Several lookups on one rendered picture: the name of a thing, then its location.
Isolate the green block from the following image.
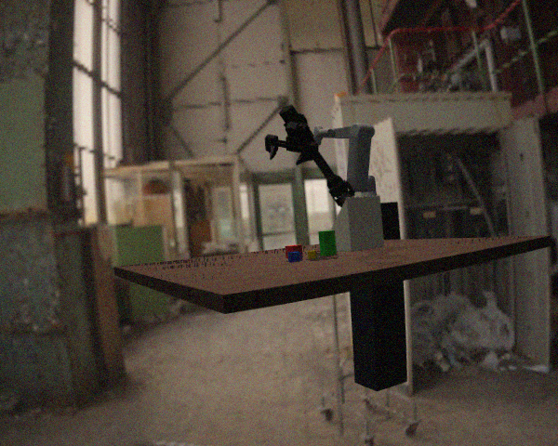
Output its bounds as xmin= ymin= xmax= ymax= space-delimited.
xmin=320 ymin=243 xmax=337 ymax=256
xmin=318 ymin=230 xmax=336 ymax=244

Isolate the red block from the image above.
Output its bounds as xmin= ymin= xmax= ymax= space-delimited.
xmin=285 ymin=245 xmax=302 ymax=258

